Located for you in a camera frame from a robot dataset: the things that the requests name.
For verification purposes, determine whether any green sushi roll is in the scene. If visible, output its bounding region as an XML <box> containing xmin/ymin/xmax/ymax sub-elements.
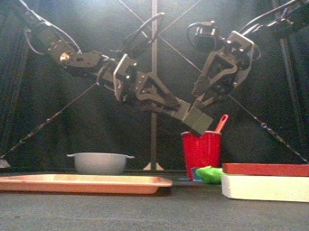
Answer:
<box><xmin>194</xmin><ymin>165</ymin><xmax>224</xmax><ymax>185</ymax></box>

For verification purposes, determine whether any red ribbed cup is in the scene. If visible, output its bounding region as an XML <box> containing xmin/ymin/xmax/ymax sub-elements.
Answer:
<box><xmin>179</xmin><ymin>130</ymin><xmax>223</xmax><ymax>181</ymax></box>

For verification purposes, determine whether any small blue toy piece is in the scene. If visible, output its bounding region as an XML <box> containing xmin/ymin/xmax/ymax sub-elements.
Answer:
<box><xmin>190</xmin><ymin>166</ymin><xmax>203</xmax><ymax>182</ymax></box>

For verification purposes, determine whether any white box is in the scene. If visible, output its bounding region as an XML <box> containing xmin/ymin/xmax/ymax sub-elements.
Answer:
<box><xmin>219</xmin><ymin>172</ymin><xmax>309</xmax><ymax>203</ymax></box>

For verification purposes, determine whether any pink flat tray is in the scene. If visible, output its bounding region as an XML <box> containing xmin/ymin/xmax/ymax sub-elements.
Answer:
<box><xmin>0</xmin><ymin>173</ymin><xmax>174</xmax><ymax>195</ymax></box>

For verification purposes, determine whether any orange red utensil handle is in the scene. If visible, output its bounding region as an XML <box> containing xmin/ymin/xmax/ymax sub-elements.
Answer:
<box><xmin>214</xmin><ymin>114</ymin><xmax>228</xmax><ymax>134</ymax></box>

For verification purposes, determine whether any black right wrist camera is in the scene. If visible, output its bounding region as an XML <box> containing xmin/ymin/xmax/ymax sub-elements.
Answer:
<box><xmin>186</xmin><ymin>20</ymin><xmax>222</xmax><ymax>52</ymax></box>

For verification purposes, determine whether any vertical metal frame pole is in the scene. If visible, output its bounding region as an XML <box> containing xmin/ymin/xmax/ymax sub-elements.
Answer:
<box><xmin>141</xmin><ymin>0</ymin><xmax>166</xmax><ymax>171</ymax></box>

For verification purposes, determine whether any diagonal brace wire with turnbuckle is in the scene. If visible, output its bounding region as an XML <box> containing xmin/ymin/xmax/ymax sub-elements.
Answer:
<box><xmin>117</xmin><ymin>0</ymin><xmax>309</xmax><ymax>165</ymax></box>

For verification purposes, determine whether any black frame post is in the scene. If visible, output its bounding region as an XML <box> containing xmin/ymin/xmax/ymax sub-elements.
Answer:
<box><xmin>271</xmin><ymin>0</ymin><xmax>306</xmax><ymax>152</ymax></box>

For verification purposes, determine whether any grey bowl with handles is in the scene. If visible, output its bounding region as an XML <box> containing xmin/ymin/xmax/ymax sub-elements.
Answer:
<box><xmin>65</xmin><ymin>152</ymin><xmax>136</xmax><ymax>176</ymax></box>

